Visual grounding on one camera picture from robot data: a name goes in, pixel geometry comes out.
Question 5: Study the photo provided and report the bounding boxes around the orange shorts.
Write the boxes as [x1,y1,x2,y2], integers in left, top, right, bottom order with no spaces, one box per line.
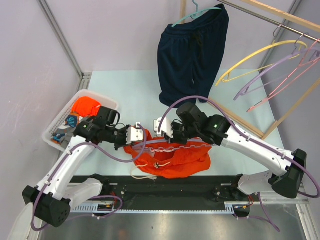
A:
[130,130,212,180]

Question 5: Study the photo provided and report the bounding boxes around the navy blue shorts hanging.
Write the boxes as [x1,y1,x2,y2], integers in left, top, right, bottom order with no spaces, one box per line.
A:
[157,4,230,107]

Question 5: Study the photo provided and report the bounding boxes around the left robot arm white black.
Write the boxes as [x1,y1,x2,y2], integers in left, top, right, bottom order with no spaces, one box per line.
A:
[22,106,145,232]

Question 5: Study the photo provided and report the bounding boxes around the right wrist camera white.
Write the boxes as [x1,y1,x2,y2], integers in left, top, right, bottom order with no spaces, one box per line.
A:
[153,117,174,139]

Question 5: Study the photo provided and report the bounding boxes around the yellow hanger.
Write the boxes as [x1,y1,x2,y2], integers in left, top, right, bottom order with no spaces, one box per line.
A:
[214,26,307,87]

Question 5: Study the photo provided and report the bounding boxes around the aluminium frame post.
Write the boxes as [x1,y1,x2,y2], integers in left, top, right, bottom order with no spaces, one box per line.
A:
[37,0,84,80]

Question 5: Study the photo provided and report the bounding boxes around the pink hanger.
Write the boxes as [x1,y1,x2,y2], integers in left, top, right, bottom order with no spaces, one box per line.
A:
[233,39,320,112]

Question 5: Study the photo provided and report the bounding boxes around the metal hanging rod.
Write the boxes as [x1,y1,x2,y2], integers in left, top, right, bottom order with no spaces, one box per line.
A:
[217,0,317,41]

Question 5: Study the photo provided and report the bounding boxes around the purple notched hanger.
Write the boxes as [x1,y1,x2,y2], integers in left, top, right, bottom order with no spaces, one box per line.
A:
[144,138,214,153]

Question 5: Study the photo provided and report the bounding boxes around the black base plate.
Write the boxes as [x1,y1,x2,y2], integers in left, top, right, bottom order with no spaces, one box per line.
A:
[69,174,253,218]

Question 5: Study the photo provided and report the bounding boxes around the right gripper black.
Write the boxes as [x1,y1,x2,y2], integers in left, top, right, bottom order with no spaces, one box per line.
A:
[164,121,199,146]

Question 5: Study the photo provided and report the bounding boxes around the white cable duct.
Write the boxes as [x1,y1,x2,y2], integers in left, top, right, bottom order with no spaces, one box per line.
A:
[71,202,245,215]

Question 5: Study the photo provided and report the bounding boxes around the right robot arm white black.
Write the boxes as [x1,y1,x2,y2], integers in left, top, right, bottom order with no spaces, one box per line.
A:
[170,102,307,201]

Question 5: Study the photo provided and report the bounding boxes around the white laundry basket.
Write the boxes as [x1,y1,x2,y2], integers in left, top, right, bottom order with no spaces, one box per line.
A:
[42,89,119,152]

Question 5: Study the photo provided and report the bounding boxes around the blue patterned garment in basket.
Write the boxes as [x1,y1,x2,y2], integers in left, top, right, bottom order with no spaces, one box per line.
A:
[51,111,83,148]

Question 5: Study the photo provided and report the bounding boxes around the wooden clothes rack frame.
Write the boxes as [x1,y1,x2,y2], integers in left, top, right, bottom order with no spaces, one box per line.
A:
[180,0,320,141]

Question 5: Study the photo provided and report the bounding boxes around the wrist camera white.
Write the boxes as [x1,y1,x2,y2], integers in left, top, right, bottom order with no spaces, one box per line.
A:
[126,122,144,145]
[153,117,174,139]

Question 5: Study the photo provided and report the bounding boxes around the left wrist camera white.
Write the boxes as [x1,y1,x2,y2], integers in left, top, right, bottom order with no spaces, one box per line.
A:
[126,122,144,145]

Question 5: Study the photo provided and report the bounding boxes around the teal hanger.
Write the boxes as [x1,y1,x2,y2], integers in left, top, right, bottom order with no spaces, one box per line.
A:
[171,0,223,28]

